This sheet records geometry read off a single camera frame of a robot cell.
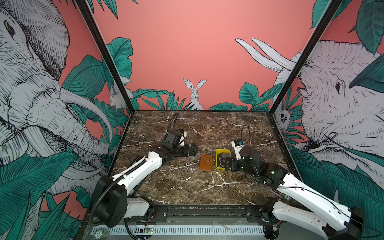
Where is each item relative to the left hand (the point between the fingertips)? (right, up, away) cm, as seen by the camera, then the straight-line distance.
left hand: (192, 147), depth 81 cm
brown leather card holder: (+8, -11, +9) cm, 16 cm away
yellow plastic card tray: (+17, -4, +14) cm, 23 cm away
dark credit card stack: (+18, -9, +11) cm, 22 cm away
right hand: (+18, -4, -7) cm, 19 cm away
